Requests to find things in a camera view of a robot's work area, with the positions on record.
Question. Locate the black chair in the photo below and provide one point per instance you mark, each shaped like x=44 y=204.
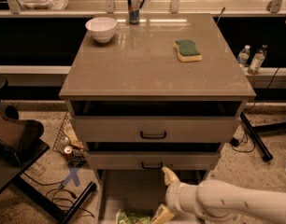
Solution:
x=20 y=143

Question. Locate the open bottom drawer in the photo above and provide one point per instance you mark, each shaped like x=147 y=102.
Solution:
x=132 y=191

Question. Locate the yellow green sponge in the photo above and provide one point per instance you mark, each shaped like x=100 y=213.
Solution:
x=187 y=51

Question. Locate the middle grey drawer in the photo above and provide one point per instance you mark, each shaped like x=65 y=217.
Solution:
x=139 y=160

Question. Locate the wire basket with snacks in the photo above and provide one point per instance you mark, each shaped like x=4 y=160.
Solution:
x=66 y=137

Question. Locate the black stand leg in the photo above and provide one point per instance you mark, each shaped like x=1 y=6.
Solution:
x=267 y=156

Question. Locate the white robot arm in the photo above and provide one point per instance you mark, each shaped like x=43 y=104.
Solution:
x=219 y=202

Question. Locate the blue tape cross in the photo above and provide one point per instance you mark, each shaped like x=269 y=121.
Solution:
x=73 y=176

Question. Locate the black table leg bar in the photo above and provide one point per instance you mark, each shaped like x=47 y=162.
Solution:
x=51 y=208

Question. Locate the grey drawer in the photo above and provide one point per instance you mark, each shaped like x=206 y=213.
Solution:
x=154 y=129
x=139 y=160

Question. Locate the clear water bottle blue label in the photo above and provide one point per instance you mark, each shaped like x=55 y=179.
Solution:
x=243 y=56

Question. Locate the grey drawer cabinet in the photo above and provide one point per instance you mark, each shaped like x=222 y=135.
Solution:
x=138 y=74

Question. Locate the red soda can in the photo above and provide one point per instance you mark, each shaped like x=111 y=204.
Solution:
x=68 y=150

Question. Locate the top grey drawer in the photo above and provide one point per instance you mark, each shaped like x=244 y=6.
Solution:
x=154 y=129

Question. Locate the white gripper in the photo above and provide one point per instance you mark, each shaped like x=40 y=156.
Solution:
x=172 y=194

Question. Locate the white ceramic bowl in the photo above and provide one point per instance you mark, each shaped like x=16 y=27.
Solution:
x=101 y=29

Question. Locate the clear bottle yellowish label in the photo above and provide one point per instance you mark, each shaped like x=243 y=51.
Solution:
x=257 y=60

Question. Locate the green jalapeno chip bag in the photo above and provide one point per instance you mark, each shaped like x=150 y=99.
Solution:
x=123 y=217

